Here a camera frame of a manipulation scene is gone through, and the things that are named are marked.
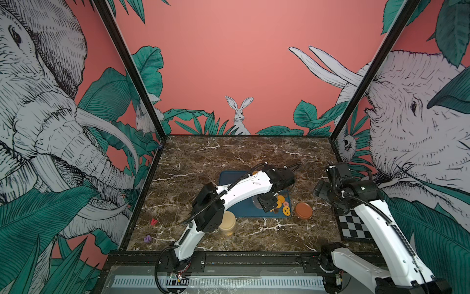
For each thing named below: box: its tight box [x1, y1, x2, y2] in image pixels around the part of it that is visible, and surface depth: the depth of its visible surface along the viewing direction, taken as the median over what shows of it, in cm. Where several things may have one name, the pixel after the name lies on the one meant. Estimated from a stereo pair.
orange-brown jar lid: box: [294, 202, 313, 220], surface depth 90 cm
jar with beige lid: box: [218, 210, 237, 236], surface depth 77 cm
